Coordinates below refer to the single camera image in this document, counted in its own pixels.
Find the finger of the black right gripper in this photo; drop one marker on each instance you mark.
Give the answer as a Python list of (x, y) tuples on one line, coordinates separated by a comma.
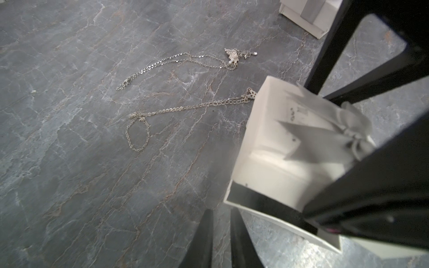
[(408, 19), (385, 197)]

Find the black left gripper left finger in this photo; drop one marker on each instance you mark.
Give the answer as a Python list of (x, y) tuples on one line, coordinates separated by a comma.
[(199, 253)]

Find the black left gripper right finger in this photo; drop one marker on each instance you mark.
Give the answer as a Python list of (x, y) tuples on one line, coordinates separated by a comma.
[(243, 252)]

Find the white jewelry box lid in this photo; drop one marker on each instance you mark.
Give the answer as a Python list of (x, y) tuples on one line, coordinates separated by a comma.
[(314, 16)]

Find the white bow jewelry box left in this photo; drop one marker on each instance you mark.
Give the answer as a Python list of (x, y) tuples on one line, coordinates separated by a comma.
[(295, 145)]

